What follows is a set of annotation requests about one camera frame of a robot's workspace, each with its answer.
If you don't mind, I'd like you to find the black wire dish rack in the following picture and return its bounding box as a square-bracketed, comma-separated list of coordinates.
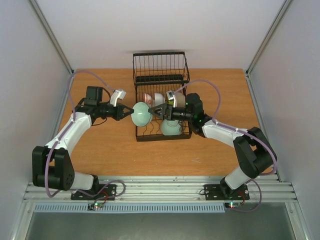
[132, 51, 192, 142]

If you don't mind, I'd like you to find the white bowl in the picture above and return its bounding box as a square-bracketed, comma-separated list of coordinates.
[175, 92, 186, 108]
[154, 92, 165, 106]

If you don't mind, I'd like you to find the pale green celadon bowl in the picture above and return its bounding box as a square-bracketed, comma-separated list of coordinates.
[160, 119, 182, 136]
[130, 102, 152, 127]

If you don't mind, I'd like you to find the red patterned bowl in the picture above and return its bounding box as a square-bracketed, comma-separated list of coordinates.
[143, 93, 153, 106]

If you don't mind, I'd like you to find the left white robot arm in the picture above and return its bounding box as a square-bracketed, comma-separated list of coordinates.
[32, 86, 134, 199]

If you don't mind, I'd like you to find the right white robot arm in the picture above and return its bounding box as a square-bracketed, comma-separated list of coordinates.
[148, 93, 277, 199]

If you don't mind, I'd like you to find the left small circuit board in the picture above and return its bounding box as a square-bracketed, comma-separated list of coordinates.
[87, 202, 104, 211]

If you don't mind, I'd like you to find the small circuit board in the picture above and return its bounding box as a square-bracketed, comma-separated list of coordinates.
[224, 201, 244, 209]
[87, 202, 104, 211]

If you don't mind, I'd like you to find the right small circuit board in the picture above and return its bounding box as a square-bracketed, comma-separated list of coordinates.
[224, 201, 244, 209]

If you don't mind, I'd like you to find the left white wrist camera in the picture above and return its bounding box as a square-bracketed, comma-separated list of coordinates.
[109, 89, 127, 107]

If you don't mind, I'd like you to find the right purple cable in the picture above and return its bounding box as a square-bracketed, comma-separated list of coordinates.
[174, 79, 278, 213]

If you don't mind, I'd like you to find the purple cable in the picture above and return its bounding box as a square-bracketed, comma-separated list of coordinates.
[44, 70, 127, 199]
[174, 79, 278, 213]

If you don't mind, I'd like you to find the left aluminium corner post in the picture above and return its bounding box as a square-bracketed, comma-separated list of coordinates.
[28, 0, 74, 74]

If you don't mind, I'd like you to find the aluminium corner post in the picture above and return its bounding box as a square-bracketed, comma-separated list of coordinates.
[28, 0, 74, 74]
[244, 0, 293, 77]

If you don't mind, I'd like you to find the aluminium front rail frame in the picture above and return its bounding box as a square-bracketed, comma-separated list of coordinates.
[22, 174, 298, 204]

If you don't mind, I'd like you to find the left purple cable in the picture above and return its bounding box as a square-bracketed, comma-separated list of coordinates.
[44, 70, 127, 199]

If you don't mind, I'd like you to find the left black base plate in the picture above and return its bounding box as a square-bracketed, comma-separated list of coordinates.
[70, 184, 117, 201]

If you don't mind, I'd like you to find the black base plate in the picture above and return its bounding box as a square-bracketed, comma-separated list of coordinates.
[203, 184, 250, 201]
[70, 184, 117, 201]

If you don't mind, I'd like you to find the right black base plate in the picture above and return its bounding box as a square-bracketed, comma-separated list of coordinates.
[203, 184, 250, 201]

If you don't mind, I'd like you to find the grey slotted cable duct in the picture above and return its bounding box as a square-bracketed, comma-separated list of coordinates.
[33, 202, 225, 214]

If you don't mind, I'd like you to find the right aluminium corner post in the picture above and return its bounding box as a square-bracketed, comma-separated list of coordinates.
[244, 0, 293, 77]

